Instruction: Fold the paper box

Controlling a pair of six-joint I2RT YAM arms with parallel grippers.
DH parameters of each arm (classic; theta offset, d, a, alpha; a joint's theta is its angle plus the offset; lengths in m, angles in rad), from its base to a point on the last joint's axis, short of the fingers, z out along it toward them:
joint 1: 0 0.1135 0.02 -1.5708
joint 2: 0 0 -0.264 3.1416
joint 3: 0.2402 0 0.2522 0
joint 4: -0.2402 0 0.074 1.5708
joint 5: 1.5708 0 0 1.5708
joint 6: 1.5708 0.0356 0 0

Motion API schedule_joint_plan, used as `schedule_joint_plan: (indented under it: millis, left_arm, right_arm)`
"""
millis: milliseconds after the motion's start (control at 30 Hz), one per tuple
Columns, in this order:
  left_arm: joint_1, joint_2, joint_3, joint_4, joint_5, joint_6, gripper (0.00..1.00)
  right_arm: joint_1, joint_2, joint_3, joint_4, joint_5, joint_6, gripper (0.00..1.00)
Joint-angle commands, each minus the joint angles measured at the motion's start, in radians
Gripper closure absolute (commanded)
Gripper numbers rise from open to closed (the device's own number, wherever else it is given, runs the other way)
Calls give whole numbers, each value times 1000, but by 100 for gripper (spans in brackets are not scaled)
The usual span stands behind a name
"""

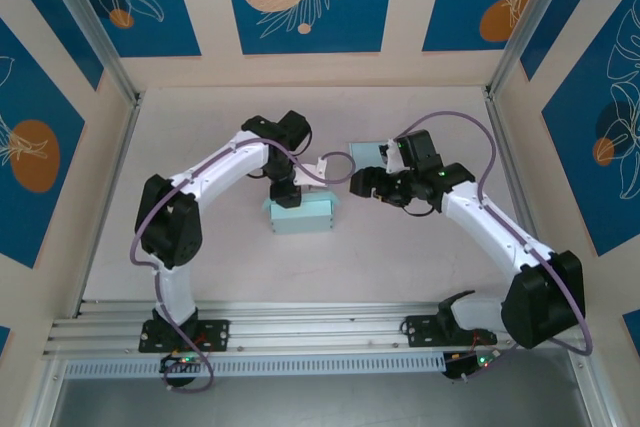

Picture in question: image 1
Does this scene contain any right controller board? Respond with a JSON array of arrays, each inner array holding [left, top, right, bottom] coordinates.
[[442, 350, 502, 381]]

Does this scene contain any controller board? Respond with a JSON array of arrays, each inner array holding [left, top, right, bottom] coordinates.
[[158, 352, 207, 374], [442, 350, 502, 381]]

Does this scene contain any left controller board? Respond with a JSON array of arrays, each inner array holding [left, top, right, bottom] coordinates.
[[158, 352, 207, 374]]

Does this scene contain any left arm's purple cable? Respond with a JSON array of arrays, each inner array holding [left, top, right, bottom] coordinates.
[[128, 137, 357, 394]]

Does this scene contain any arm's purple cable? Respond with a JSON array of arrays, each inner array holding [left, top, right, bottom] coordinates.
[[128, 137, 357, 394], [394, 110, 596, 383]]

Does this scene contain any right arm's purple cable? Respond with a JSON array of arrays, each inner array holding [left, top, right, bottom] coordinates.
[[394, 110, 596, 383]]

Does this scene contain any aluminium side rail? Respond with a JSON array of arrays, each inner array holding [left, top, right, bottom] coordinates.
[[481, 86, 560, 307], [73, 91, 144, 319]]

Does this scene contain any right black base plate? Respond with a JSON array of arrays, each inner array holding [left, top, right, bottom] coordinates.
[[402, 314, 497, 348]]

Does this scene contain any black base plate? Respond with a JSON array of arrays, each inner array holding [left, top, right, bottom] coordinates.
[[138, 318, 232, 353], [402, 314, 497, 348]]

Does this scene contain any aluminium mounting rail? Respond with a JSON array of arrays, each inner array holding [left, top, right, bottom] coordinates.
[[42, 299, 596, 362]]

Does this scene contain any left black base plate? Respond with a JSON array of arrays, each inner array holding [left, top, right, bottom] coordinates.
[[138, 318, 232, 353]]

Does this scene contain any aluminium frame post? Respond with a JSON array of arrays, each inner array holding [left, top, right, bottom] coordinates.
[[34, 0, 145, 104], [487, 0, 604, 98]]

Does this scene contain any grey slotted cable duct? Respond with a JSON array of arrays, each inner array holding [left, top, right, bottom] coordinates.
[[63, 352, 449, 381]]

